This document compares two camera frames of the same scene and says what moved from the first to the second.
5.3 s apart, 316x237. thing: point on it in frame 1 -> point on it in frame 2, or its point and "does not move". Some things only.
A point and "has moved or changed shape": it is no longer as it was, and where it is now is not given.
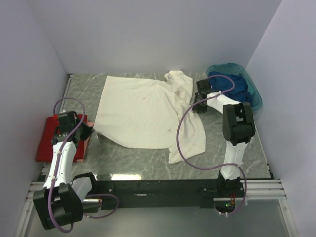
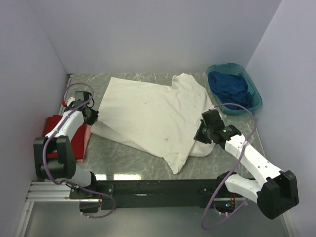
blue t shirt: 240,93 does not move
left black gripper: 88,131 -> 94,118
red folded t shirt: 45,150 does not move
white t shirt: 141,113 has moved or changed shape
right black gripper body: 200,107 -> 209,131
